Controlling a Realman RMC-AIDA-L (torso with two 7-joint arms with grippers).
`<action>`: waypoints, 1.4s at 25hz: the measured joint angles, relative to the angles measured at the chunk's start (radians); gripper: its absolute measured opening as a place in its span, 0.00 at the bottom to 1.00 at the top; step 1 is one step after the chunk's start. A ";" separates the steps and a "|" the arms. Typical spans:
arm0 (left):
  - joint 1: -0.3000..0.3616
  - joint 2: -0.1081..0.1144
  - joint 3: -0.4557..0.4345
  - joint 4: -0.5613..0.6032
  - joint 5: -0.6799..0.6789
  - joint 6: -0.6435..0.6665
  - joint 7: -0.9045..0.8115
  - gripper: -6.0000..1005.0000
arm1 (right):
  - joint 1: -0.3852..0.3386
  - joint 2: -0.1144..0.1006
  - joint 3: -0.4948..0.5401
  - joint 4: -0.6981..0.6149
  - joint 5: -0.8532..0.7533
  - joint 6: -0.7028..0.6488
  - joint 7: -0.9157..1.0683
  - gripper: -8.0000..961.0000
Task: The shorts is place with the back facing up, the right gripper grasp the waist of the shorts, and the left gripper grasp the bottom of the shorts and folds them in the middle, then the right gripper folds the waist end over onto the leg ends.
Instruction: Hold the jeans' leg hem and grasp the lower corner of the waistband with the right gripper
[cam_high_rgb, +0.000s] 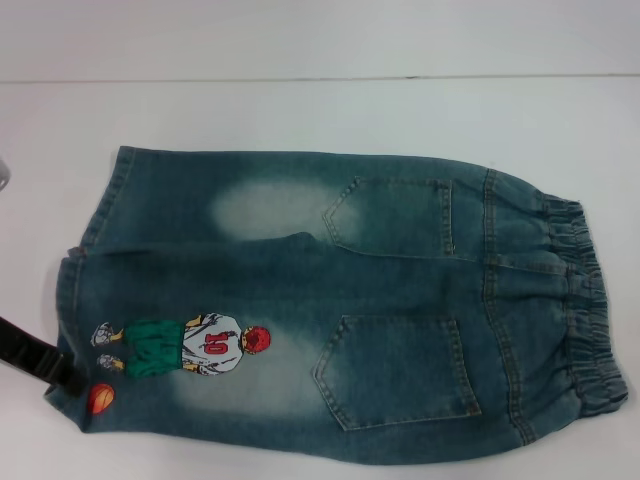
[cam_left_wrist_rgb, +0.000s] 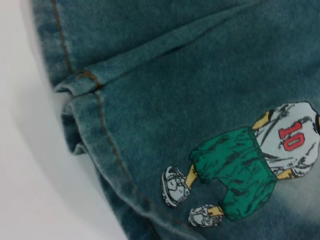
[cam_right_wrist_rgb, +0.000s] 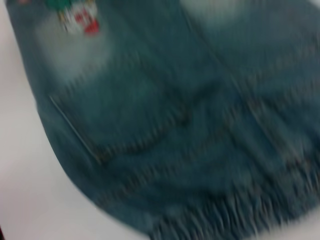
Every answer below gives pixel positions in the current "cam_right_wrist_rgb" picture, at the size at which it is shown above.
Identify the blue denim shorts with print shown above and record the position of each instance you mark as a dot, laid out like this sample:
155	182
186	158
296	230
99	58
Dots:
175	125

